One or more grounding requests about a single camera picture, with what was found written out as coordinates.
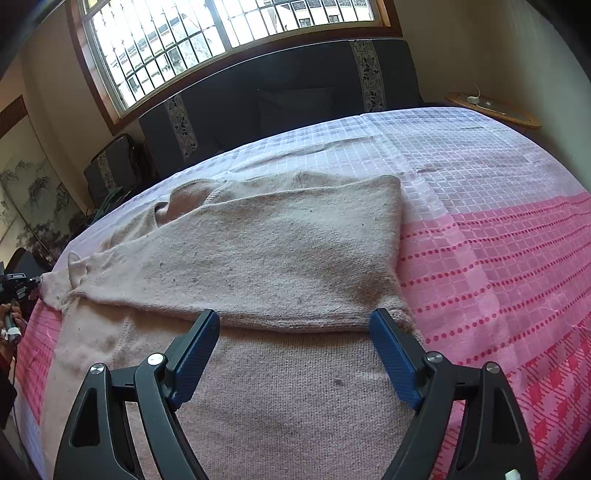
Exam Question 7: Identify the dark cushion on sofa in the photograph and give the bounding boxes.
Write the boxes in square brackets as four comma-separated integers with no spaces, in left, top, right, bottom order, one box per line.
[257,87,334,137]

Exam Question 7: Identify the beige pink knit sweater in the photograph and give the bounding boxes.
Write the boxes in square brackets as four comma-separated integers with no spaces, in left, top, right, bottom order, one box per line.
[41,172,416,479]

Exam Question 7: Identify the pink checked bed sheet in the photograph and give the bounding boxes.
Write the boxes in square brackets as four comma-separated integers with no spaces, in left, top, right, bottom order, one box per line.
[17,108,590,479]

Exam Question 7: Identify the round wooden side table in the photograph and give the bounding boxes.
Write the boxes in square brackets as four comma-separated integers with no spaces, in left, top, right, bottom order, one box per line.
[446,92,542,130]

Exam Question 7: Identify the barred window with wooden frame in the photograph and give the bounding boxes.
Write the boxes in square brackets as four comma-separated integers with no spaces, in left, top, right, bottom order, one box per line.
[65,0,403,134]

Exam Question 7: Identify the green clothes hanger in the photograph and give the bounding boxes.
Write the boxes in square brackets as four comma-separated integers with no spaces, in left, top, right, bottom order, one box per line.
[92,187,127,224]

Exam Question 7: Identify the dark armchair with patterned stripe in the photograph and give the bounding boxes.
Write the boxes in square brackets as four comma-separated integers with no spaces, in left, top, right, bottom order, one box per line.
[84,134,149,207]

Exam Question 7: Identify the dark sofa with patterned stripes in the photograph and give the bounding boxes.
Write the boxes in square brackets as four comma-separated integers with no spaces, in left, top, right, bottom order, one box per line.
[139,38,424,177]

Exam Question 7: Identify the white charger on table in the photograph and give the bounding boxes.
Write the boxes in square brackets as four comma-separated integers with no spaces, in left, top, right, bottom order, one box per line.
[466,95,491,106]

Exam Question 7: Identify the ink landscape folding screen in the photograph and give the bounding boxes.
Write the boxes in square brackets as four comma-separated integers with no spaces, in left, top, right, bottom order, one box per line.
[1,155,85,263]

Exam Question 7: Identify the left hand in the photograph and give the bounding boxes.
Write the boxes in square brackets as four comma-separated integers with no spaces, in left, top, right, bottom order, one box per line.
[1,304,27,347]

